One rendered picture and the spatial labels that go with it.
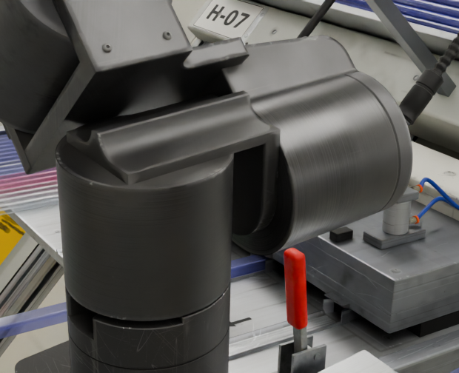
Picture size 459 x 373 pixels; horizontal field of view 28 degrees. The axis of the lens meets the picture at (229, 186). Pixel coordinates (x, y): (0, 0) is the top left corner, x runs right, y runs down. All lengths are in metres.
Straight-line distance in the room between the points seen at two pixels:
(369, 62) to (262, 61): 0.75
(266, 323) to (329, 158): 0.47
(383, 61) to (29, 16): 0.81
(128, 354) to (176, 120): 0.08
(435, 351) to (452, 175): 0.23
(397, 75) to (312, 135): 0.73
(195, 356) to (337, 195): 0.07
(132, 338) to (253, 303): 0.51
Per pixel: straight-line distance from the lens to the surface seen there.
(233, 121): 0.31
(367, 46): 1.10
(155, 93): 0.32
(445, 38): 0.99
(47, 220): 0.97
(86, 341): 0.32
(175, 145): 0.29
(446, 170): 0.92
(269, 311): 0.79
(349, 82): 0.35
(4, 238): 4.13
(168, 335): 0.30
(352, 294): 0.77
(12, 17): 0.30
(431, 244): 0.80
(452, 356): 0.75
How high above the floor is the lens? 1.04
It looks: 5 degrees up
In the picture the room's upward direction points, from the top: 37 degrees clockwise
